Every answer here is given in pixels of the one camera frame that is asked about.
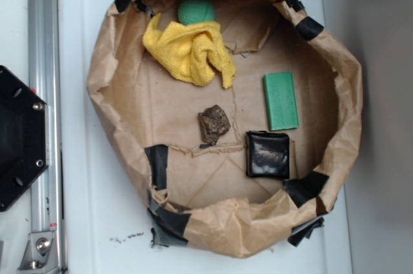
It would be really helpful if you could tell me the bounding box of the black taped box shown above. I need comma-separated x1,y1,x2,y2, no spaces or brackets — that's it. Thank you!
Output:
246,131,290,179

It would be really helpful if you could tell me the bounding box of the brown crumpled rock lump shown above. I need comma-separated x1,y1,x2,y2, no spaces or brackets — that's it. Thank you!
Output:
198,105,231,145

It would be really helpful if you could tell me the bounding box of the yellow microfiber cloth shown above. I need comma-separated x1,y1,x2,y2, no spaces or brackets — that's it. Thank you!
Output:
143,14,237,89

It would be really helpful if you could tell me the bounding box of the green rectangular block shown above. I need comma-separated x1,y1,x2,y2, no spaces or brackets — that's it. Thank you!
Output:
263,72,299,131

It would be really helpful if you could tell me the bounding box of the green textured ball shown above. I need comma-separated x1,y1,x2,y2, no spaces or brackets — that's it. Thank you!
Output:
177,0,216,25

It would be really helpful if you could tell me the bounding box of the brown paper bag enclosure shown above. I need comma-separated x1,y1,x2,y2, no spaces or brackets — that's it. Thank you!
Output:
87,0,363,258

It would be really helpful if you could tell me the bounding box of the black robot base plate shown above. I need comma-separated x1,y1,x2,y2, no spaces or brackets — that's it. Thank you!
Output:
1,66,48,212

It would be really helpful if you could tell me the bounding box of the aluminium extrusion rail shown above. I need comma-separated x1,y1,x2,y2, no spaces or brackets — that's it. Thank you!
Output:
28,0,68,273

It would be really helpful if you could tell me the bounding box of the metal corner bracket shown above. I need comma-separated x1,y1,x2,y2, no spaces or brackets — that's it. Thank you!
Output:
17,231,59,273

